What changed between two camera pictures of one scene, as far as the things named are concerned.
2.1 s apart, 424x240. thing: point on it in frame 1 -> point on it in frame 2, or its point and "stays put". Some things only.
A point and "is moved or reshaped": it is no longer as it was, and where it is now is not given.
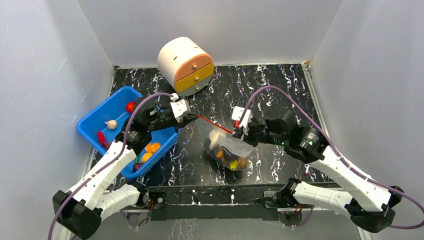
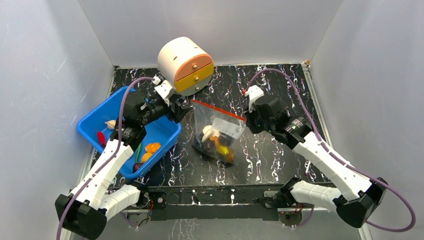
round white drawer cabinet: [185, 66] stays put
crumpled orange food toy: [146, 157] stays put
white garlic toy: [213, 136] -> [208, 132]
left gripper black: [182, 123] -> [179, 110]
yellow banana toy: [233, 164] -> [223, 150]
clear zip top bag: [230, 151] is moved or reshaped
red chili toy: [101, 138] stays put
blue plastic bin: [100, 126] stays put
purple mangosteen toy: [136, 166] stays put
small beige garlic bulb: [111, 124] stays put
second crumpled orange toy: [152, 147] stays put
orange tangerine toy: [243, 163] -> [229, 158]
